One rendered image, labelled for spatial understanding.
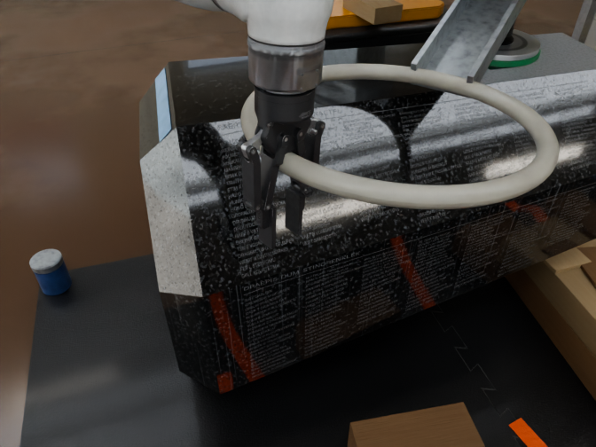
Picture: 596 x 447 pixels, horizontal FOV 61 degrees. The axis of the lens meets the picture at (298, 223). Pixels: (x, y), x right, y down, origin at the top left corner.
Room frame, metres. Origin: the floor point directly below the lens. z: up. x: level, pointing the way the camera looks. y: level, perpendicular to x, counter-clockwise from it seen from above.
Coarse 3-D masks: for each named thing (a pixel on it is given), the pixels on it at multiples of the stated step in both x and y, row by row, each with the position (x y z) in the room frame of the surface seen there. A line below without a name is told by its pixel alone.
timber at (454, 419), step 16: (384, 416) 0.66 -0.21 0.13; (400, 416) 0.66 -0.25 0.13; (416, 416) 0.66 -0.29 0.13; (432, 416) 0.66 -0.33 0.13; (448, 416) 0.66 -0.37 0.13; (464, 416) 0.66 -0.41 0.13; (352, 432) 0.62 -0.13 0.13; (368, 432) 0.62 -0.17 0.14; (384, 432) 0.62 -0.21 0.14; (400, 432) 0.62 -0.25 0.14; (416, 432) 0.62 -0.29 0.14; (432, 432) 0.62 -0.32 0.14; (448, 432) 0.62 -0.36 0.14; (464, 432) 0.62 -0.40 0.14
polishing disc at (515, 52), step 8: (520, 32) 1.33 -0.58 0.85; (520, 40) 1.27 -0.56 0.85; (528, 40) 1.27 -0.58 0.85; (536, 40) 1.27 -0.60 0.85; (504, 48) 1.22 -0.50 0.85; (512, 48) 1.22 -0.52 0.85; (520, 48) 1.22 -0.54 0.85; (528, 48) 1.22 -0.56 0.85; (536, 48) 1.22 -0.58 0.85; (496, 56) 1.17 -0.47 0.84; (504, 56) 1.17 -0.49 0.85; (512, 56) 1.17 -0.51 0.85; (520, 56) 1.17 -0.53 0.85; (528, 56) 1.18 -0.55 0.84
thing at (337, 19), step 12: (336, 0) 1.85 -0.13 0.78; (396, 0) 1.85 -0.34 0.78; (408, 0) 1.85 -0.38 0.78; (420, 0) 1.85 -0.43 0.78; (432, 0) 1.85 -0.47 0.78; (336, 12) 1.71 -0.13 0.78; (348, 12) 1.71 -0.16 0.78; (408, 12) 1.75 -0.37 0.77; (420, 12) 1.76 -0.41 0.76; (432, 12) 1.78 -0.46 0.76; (336, 24) 1.67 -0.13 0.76; (348, 24) 1.69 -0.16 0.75; (360, 24) 1.70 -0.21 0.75
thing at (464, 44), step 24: (456, 0) 1.12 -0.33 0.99; (480, 0) 1.19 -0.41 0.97; (504, 0) 1.17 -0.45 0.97; (456, 24) 1.11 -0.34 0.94; (480, 24) 1.10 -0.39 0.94; (504, 24) 1.02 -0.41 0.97; (432, 48) 1.00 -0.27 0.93; (456, 48) 1.03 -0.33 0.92; (480, 48) 1.02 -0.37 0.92; (456, 72) 0.96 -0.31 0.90; (480, 72) 0.91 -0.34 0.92
